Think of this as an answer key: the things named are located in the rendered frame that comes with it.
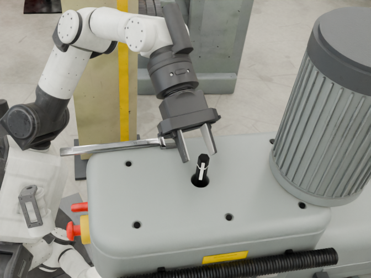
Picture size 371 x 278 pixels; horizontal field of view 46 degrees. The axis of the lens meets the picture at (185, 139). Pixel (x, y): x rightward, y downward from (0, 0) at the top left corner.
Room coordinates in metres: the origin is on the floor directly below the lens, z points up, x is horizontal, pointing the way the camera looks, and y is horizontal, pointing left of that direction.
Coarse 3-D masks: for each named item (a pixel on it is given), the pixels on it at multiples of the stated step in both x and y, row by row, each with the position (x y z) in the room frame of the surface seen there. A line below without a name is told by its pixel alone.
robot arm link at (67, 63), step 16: (64, 16) 0.88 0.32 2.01; (80, 16) 0.87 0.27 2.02; (64, 32) 0.85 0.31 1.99; (80, 32) 0.84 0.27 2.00; (64, 48) 0.85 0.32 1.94; (80, 48) 0.87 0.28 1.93; (48, 64) 0.86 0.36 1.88; (64, 64) 0.84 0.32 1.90; (80, 64) 0.86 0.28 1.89; (48, 80) 0.83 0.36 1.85; (64, 80) 0.83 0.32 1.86; (64, 96) 0.82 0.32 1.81
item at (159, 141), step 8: (160, 136) 0.64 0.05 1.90; (168, 136) 0.65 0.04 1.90; (96, 144) 0.60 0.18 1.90; (104, 144) 0.60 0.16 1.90; (112, 144) 0.60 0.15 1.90; (120, 144) 0.60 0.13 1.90; (128, 144) 0.61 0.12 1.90; (136, 144) 0.61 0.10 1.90; (144, 144) 0.61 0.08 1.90; (152, 144) 0.62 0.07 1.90; (160, 144) 0.62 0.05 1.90; (168, 144) 0.62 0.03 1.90; (64, 152) 0.56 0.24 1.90; (72, 152) 0.57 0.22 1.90; (80, 152) 0.57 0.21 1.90; (88, 152) 0.57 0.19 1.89; (96, 152) 0.58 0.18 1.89
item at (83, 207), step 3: (72, 204) 0.57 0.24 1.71; (75, 204) 0.57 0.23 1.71; (78, 204) 0.57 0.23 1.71; (81, 204) 0.57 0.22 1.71; (84, 204) 0.57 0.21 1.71; (87, 204) 0.57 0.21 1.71; (72, 207) 0.56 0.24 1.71; (75, 207) 0.56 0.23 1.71; (78, 207) 0.56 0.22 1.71; (81, 207) 0.56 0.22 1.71; (84, 207) 0.57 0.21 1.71; (87, 207) 0.57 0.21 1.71; (72, 210) 0.56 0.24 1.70; (75, 210) 0.56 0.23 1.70; (78, 210) 0.56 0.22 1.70; (81, 210) 0.56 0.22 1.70; (84, 210) 0.56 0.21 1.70; (87, 210) 0.56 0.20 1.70
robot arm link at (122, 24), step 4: (124, 16) 0.81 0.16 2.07; (128, 16) 0.80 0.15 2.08; (132, 16) 0.80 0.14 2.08; (136, 16) 0.81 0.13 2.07; (140, 16) 0.82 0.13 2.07; (144, 16) 0.82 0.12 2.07; (148, 16) 0.82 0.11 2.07; (152, 16) 0.83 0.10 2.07; (120, 20) 0.80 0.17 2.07; (124, 20) 0.79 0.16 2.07; (128, 20) 0.79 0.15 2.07; (120, 24) 0.79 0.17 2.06; (124, 24) 0.78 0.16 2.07; (120, 28) 0.79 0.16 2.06; (124, 28) 0.78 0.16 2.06; (120, 32) 0.78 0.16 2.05; (124, 32) 0.78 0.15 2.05; (188, 32) 0.77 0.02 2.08; (120, 36) 0.78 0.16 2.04; (124, 36) 0.77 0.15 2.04; (124, 40) 0.78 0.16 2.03
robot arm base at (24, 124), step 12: (12, 108) 0.78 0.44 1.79; (24, 108) 0.77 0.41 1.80; (0, 120) 0.77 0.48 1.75; (12, 120) 0.75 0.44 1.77; (24, 120) 0.75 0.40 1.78; (36, 120) 0.75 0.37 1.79; (12, 132) 0.74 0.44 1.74; (24, 132) 0.73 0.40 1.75; (36, 132) 0.73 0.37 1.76; (60, 132) 0.84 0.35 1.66; (24, 144) 0.72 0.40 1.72; (36, 144) 0.76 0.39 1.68
